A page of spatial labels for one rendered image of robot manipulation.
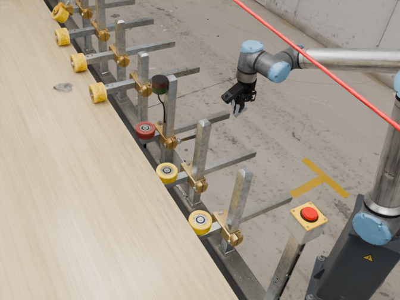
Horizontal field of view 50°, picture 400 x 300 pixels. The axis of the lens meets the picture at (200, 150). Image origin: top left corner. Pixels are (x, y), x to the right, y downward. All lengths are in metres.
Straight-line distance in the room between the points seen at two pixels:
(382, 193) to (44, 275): 1.17
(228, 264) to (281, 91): 2.32
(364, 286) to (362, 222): 0.57
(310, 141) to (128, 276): 2.22
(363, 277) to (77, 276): 1.37
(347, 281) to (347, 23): 2.71
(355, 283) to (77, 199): 1.39
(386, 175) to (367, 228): 0.24
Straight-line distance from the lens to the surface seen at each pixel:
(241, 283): 1.59
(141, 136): 1.74
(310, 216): 1.12
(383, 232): 1.74
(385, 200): 1.70
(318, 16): 4.56
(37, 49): 2.29
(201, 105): 3.39
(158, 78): 1.59
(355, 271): 2.19
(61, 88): 1.99
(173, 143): 1.77
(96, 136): 1.73
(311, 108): 3.62
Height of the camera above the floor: 2.06
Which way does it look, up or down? 43 degrees down
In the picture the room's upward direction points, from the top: 8 degrees clockwise
